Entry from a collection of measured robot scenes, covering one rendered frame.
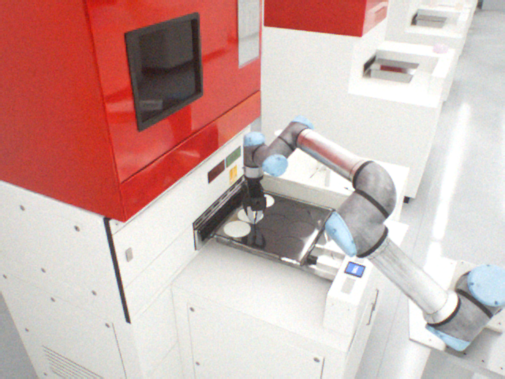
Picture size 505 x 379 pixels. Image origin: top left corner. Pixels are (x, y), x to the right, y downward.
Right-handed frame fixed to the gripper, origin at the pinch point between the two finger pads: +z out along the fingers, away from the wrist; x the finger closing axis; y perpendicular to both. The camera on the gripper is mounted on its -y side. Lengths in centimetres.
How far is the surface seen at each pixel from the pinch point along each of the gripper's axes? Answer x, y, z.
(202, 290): 23.9, -21.3, 9.3
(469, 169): -242, 150, 91
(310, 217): -22.5, -0.6, 1.4
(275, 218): -9.1, 2.2, 1.4
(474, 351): -50, -66, 9
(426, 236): -146, 73, 91
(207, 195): 16.6, 4.6, -11.8
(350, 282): -19.0, -42.8, -4.3
